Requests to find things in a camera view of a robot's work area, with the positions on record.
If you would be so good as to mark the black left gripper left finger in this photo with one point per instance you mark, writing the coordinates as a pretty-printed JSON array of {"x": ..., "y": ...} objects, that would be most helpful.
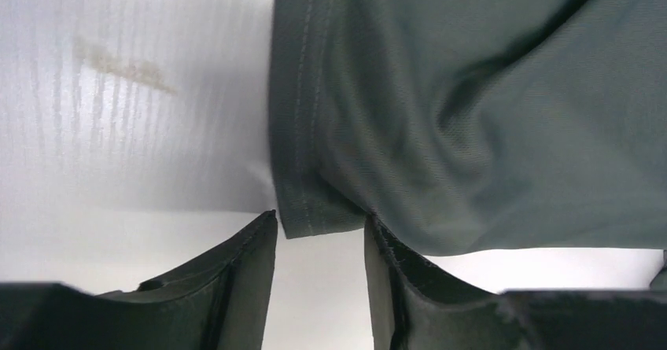
[{"x": 217, "y": 300}]

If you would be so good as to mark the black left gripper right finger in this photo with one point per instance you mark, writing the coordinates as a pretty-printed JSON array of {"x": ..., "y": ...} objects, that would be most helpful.
[{"x": 416, "y": 305}]

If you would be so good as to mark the dark grey t shirt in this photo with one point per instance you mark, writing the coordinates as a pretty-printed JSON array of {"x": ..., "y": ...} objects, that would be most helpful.
[{"x": 469, "y": 125}]

